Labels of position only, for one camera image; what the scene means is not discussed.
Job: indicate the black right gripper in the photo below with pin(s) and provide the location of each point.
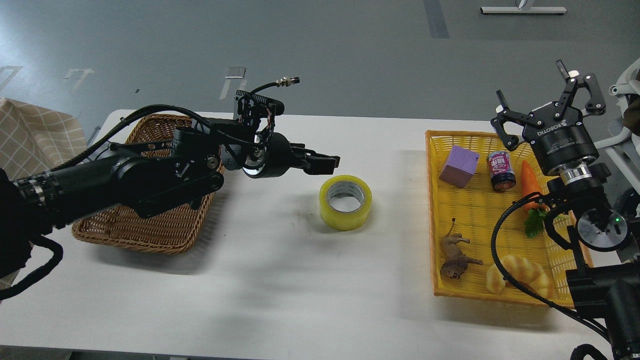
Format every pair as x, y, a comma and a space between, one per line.
562, 137

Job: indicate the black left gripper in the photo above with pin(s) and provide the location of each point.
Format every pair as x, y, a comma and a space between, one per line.
279, 156

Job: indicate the yellow tape roll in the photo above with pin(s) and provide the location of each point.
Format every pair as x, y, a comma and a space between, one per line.
345, 186

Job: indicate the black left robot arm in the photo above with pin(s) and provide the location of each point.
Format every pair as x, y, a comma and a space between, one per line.
150, 177

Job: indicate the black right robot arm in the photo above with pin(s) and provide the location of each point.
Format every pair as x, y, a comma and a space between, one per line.
606, 298

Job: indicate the purple drink can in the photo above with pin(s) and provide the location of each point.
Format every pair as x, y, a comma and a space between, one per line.
501, 172

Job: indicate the orange toy carrot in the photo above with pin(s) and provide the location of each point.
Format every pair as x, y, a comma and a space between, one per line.
535, 211

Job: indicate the yellow plastic basket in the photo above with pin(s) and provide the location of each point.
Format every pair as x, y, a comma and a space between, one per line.
473, 211

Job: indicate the purple foam cube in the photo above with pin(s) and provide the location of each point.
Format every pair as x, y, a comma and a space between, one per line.
460, 166

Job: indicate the white stand base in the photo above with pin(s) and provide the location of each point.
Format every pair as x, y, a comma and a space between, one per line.
523, 7

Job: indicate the toy croissant bread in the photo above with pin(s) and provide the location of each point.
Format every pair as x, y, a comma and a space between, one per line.
525, 271

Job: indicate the brown toy lion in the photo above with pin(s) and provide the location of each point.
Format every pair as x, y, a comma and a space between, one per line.
456, 262

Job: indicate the beige checkered cloth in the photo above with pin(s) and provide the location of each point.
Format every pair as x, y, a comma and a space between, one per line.
34, 139

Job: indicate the white chair frame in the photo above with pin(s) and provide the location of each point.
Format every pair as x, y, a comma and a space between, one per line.
623, 147

